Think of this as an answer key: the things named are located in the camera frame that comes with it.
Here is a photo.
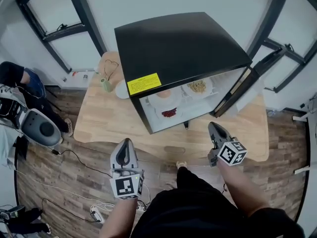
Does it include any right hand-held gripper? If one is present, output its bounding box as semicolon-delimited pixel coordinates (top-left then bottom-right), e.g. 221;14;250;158
207;121;248;168

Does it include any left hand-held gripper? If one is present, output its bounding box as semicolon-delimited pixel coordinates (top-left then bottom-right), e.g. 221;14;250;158
109;137;145;200

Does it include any white plate of red beans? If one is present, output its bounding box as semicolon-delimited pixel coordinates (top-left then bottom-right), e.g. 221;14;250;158
154;105;185;120

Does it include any white plate of yellow noodles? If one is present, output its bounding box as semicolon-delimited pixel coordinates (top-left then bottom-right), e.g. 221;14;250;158
182;79;214;96

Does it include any white plate with bun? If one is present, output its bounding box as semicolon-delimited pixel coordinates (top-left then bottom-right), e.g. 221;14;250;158
150;87;183;109

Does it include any black mini fridge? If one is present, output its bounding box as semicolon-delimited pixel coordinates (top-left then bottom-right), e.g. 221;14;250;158
114;11;261;135

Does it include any person's left forearm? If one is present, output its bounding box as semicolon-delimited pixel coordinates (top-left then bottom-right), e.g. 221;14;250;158
99;196;139;238

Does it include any person's right forearm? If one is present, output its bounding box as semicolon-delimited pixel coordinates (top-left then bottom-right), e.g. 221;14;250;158
217;159;270;218

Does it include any white power strip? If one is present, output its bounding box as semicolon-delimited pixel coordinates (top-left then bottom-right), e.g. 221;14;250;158
90;204;106;224

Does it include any person's black clothing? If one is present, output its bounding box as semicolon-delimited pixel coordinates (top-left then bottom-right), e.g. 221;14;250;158
130;166;306;238

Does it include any empty white plate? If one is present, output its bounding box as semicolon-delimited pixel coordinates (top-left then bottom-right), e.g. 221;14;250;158
115;79;131;100

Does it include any green cup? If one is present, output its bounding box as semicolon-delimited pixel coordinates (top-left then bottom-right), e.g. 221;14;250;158
100;76;112;93

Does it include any grey and white machine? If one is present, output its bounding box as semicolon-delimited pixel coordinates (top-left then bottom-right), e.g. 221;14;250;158
0;84;63;146

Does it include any thin black floor cable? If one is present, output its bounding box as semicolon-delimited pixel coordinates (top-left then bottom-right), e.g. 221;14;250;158
40;198;101;223

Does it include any black floor cable with adapter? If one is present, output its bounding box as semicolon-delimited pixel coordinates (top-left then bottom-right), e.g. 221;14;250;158
51;148;112;179

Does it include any white table frame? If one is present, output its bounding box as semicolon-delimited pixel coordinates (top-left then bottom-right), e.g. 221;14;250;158
292;112;317;176

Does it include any thin brown cord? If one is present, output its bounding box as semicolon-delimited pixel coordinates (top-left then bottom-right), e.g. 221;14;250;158
104;59;120;80

